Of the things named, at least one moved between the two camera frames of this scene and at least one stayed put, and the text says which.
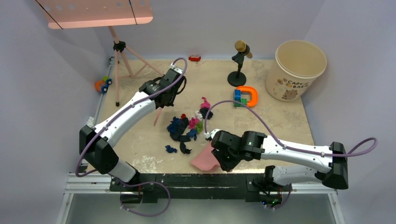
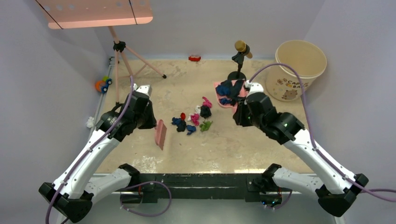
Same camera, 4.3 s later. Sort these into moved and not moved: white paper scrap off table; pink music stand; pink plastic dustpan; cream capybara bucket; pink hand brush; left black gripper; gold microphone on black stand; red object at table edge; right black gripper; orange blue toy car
Moved: pink plastic dustpan; left black gripper; right black gripper; pink hand brush
Not moved: red object at table edge; pink music stand; cream capybara bucket; gold microphone on black stand; orange blue toy car; white paper scrap off table
